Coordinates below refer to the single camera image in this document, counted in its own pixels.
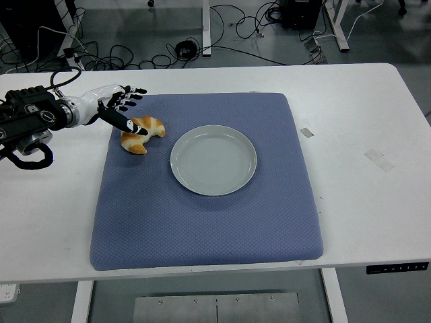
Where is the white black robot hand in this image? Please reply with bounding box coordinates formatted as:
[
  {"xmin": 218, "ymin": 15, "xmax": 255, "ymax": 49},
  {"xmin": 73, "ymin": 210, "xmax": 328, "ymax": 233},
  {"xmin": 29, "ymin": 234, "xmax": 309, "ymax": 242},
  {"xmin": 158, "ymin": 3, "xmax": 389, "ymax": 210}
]
[{"xmin": 74, "ymin": 84, "xmax": 150, "ymax": 137}]

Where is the orange white croissant bread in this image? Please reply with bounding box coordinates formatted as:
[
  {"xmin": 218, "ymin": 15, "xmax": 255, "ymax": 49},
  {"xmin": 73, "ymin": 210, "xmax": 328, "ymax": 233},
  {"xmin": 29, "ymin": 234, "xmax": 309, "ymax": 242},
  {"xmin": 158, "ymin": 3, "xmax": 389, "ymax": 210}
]
[{"xmin": 120, "ymin": 115, "xmax": 167, "ymax": 155}]

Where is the round grey plate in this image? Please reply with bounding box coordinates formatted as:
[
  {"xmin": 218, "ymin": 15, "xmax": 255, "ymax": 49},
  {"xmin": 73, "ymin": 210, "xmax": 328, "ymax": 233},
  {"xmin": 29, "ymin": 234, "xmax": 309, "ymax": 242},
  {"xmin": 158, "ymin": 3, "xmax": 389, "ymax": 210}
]
[{"xmin": 169, "ymin": 124, "xmax": 258, "ymax": 197}]

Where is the grey metal plate with screws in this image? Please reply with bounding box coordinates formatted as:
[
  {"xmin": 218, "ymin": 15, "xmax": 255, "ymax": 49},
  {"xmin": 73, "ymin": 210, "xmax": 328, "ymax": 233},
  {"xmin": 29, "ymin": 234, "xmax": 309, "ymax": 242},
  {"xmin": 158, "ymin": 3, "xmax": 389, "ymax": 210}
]
[{"xmin": 133, "ymin": 292, "xmax": 300, "ymax": 323}]

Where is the black cabinet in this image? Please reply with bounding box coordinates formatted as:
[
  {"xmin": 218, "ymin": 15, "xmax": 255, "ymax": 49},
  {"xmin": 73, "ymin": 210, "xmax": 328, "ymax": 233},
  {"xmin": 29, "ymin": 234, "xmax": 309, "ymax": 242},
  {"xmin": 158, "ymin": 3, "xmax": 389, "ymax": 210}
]
[{"xmin": 0, "ymin": 0, "xmax": 68, "ymax": 63}]

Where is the blue quilted mat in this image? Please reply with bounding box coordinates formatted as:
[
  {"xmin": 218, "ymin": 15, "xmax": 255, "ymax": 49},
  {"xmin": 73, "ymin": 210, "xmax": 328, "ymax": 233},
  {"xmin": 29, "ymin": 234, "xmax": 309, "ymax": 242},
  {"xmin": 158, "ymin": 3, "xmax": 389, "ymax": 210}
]
[{"xmin": 90, "ymin": 92, "xmax": 326, "ymax": 273}]

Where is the white table leg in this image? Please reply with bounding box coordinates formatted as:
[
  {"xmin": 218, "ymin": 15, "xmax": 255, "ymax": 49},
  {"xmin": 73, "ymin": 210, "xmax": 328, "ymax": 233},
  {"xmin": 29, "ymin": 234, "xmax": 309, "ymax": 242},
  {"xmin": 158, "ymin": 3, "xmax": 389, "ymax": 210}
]
[
  {"xmin": 320, "ymin": 268, "xmax": 349, "ymax": 323},
  {"xmin": 70, "ymin": 281, "xmax": 94, "ymax": 323}
]

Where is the white power strip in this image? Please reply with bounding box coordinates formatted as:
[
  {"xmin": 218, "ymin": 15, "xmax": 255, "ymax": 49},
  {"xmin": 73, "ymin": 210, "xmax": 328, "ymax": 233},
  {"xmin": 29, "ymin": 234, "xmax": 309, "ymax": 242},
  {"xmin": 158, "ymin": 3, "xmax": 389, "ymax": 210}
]
[{"xmin": 0, "ymin": 283, "xmax": 20, "ymax": 304}]

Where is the black equipment box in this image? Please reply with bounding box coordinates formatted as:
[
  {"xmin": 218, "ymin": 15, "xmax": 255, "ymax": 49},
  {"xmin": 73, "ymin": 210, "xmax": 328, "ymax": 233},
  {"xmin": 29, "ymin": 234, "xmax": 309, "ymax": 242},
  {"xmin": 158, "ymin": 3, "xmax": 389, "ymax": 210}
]
[{"xmin": 279, "ymin": 0, "xmax": 323, "ymax": 30}]

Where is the large clear tape piece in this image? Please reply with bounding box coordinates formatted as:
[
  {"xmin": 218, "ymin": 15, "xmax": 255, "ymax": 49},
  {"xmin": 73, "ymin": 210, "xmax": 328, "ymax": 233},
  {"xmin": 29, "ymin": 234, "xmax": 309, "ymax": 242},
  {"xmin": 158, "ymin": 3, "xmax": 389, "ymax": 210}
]
[{"xmin": 364, "ymin": 149, "xmax": 397, "ymax": 174}]

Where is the black table control panel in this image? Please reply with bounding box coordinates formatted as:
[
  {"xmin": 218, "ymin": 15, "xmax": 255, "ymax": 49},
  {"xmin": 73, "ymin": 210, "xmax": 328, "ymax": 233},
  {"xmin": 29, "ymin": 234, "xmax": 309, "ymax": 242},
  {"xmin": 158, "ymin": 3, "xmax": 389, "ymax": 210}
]
[{"xmin": 366, "ymin": 262, "xmax": 430, "ymax": 275}]

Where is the white floor cable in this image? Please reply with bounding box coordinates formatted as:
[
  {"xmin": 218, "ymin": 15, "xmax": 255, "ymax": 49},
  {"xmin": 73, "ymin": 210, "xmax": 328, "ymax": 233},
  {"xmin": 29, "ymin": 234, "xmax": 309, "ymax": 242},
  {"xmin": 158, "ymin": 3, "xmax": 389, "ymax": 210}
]
[
  {"xmin": 312, "ymin": 0, "xmax": 385, "ymax": 42},
  {"xmin": 0, "ymin": 26, "xmax": 90, "ymax": 74}
]

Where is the coiled black cable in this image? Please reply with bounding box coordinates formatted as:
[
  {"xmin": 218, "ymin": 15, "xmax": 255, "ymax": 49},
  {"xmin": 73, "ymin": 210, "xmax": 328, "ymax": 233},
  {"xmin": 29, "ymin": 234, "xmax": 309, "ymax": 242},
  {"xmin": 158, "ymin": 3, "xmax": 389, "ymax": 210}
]
[{"xmin": 174, "ymin": 40, "xmax": 199, "ymax": 61}]

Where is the long black floor cable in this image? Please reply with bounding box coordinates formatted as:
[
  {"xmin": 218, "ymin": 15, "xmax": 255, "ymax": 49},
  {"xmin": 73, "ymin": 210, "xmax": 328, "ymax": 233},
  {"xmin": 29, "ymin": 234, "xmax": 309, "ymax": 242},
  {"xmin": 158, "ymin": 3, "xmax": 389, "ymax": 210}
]
[{"xmin": 80, "ymin": 33, "xmax": 324, "ymax": 71}]

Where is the looped black floor cable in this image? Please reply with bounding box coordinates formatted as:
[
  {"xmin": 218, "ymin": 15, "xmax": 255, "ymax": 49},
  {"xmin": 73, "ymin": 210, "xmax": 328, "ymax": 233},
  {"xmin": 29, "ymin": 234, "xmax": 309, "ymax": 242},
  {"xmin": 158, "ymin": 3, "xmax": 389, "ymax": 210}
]
[{"xmin": 208, "ymin": 3, "xmax": 284, "ymax": 42}]

